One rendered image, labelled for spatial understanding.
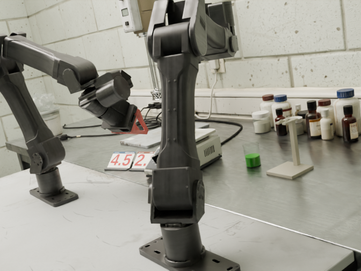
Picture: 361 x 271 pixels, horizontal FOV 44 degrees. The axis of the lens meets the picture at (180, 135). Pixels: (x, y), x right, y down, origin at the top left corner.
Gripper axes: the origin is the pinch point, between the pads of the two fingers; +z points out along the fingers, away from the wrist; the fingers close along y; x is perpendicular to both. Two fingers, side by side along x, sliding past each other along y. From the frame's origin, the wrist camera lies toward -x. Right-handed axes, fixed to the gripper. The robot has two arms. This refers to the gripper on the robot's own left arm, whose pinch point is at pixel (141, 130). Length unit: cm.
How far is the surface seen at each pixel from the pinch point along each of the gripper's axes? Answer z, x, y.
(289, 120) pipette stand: 10.6, -7.4, -37.0
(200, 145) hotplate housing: 12.1, -1.1, -11.1
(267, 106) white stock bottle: 42, -28, -9
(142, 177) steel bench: 8.2, 10.6, 2.9
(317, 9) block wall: 31, -56, -27
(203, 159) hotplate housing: 14.8, 2.1, -11.5
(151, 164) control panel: 6.7, 7.2, -0.7
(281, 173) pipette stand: 14.7, 4.5, -35.6
